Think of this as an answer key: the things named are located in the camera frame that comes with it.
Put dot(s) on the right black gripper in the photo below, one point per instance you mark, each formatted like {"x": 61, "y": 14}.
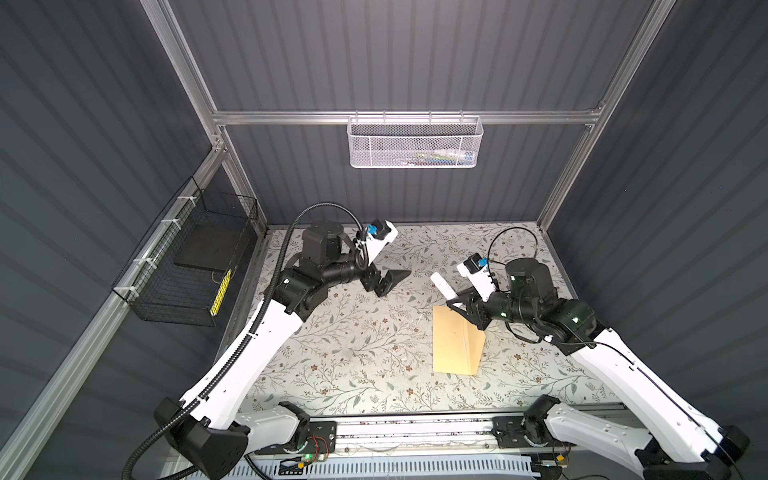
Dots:
{"x": 472, "y": 304}

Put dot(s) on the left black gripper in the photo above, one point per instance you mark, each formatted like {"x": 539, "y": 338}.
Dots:
{"x": 387, "y": 280}

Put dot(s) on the tan kraft envelope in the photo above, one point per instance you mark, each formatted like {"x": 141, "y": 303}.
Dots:
{"x": 457, "y": 344}

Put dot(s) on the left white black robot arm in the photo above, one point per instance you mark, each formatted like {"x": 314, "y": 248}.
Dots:
{"x": 301, "y": 283}

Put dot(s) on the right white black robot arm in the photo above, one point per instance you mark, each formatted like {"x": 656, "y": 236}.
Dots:
{"x": 674, "y": 439}

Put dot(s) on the pens in white basket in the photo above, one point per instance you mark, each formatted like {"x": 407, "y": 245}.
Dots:
{"x": 449, "y": 158}

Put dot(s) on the black foam pad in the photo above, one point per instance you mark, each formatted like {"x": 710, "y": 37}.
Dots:
{"x": 211, "y": 249}

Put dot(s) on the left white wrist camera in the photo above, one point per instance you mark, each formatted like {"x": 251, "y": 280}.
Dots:
{"x": 375, "y": 237}

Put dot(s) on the aluminium mounting rail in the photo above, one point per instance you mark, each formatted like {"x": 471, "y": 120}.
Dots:
{"x": 414, "y": 433}

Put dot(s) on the white wire basket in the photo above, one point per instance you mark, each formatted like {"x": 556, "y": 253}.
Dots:
{"x": 377, "y": 142}

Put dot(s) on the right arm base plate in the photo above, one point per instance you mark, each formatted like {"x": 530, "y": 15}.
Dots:
{"x": 510, "y": 432}

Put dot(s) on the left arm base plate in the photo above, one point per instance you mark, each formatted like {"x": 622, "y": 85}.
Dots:
{"x": 320, "y": 439}

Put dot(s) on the black wire basket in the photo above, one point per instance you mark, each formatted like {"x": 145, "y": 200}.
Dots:
{"x": 156, "y": 290}

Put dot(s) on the white ventilated cable duct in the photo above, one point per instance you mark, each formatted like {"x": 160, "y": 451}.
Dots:
{"x": 453, "y": 466}

